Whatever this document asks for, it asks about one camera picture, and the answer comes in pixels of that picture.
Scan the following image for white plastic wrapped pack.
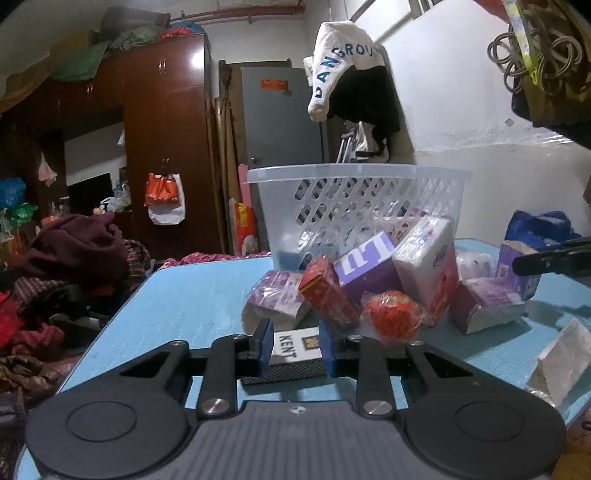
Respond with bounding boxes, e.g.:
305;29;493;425
457;251;498;283

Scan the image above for coiled rope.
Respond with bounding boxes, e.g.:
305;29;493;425
488;22;583;94

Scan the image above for black monitor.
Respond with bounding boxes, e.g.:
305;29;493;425
67;173;115;216

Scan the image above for wooden planks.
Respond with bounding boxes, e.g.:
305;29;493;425
210;97;242;253

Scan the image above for small white orange plastic bag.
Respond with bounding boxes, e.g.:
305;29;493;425
38;154;59;186

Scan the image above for red box in clear wrap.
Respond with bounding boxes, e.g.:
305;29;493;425
298;257;362;332

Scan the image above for cardboard boxes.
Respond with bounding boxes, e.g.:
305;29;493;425
7;30;101;94

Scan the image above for red clothes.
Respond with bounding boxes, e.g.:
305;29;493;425
0;291;66;357

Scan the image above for red pipe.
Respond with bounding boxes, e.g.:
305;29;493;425
171;6;306;22

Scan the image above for red round item in wrap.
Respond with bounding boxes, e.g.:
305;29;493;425
361;290;424;348

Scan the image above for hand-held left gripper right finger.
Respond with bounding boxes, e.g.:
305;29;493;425
318;320;477;419

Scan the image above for white plastic basket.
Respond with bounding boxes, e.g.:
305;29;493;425
246;164;473;274

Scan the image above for grey door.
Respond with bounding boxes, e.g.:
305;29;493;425
240;67;332;186

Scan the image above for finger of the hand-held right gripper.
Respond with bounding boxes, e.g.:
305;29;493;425
512;237;591;281

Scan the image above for brown wooden wardrobe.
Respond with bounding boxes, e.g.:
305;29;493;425
0;32;228;256

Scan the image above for large orange plastic bag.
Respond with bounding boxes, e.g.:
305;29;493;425
144;172;187;226

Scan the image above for metal crutches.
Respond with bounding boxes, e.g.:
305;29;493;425
335;129;366;165

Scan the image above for black garment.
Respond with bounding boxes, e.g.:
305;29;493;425
325;65;408;140

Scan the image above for olive bag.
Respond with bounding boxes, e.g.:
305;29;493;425
508;0;591;131

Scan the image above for blue tote bag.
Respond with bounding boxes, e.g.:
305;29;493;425
505;210;583;246

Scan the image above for white cigarette box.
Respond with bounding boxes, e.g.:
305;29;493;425
240;327;327;387

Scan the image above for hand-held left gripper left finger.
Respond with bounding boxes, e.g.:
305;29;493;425
115;318;276;419

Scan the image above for white hoodie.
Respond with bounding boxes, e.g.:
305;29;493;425
306;21;389;123

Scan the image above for green cloth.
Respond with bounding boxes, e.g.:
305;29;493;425
50;25;161;82

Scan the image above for small purple pack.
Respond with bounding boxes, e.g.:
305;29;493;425
496;242;542;297

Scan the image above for blue plastic bags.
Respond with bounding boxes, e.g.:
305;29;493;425
0;178;29;214

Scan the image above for purple box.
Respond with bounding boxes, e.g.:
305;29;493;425
335;231;403;302

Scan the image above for purple tissue pack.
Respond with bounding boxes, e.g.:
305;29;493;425
241;270;313;332
449;277;526;335

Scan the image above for maroon cloth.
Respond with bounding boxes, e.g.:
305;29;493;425
18;212;131;290

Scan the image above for red yellow bag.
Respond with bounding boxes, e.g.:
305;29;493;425
235;200;258;254

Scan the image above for white tissue pack red logo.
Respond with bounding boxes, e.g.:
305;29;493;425
392;216;461;327

